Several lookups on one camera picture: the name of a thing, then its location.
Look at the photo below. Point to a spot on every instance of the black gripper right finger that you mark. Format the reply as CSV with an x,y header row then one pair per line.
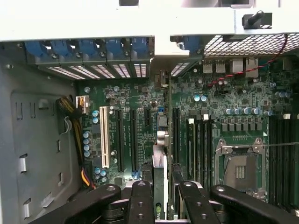
x,y
196,205

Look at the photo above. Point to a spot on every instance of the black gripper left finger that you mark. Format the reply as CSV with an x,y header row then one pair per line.
x,y
140,203

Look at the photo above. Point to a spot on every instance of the empty RAM slot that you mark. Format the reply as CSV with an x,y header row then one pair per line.
x,y
201,151

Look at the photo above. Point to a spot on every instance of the CPU socket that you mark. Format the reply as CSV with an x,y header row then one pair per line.
x,y
243,172

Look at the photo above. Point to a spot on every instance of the long expansion slot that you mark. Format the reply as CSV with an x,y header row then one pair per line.
x,y
120,140

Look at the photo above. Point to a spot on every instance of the white expansion slot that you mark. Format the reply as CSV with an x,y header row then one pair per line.
x,y
104,137

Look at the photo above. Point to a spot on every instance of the short black expansion slot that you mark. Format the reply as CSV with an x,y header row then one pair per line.
x,y
147,116

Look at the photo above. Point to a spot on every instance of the thin metal locking lever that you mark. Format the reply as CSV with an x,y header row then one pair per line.
x,y
280,145

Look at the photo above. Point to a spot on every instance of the green motherboard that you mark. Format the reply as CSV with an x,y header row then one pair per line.
x,y
245,98

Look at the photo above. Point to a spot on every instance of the blue slot retaining clip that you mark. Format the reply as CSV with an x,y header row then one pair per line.
x,y
114,46
140,45
88,47
61,49
191,44
35,49

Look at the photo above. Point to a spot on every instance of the open PC case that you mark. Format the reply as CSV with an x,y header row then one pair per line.
x,y
93,21

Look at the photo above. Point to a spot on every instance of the black case peg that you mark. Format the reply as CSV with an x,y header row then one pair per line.
x,y
255,18

